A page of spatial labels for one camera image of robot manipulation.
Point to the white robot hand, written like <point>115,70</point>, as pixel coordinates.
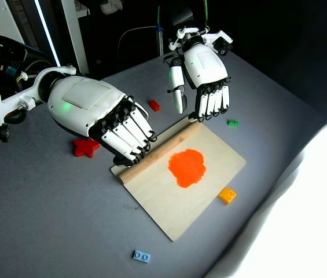
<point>206,66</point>
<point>85,101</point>

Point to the wooden rolling pin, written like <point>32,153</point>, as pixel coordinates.
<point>163,147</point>

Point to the red star block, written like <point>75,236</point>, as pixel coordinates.
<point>85,148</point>

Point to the green toy brick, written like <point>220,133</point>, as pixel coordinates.
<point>233,122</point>

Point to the red toy brick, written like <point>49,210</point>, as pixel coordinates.
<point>154,105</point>

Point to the white light strip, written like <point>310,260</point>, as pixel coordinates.
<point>47,32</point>

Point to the orange play dough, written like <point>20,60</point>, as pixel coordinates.
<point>187,168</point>

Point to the grey table cloth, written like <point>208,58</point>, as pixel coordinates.
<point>50,217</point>

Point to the yellow toy brick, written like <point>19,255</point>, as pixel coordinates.
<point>227,196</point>

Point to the light wooden board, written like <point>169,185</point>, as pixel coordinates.
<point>180,208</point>

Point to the blue toy brick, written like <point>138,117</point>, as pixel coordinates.
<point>141,256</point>

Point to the white backdrop sheet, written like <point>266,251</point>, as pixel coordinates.
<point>310,217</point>

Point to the white frame post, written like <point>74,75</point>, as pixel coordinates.
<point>75,34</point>

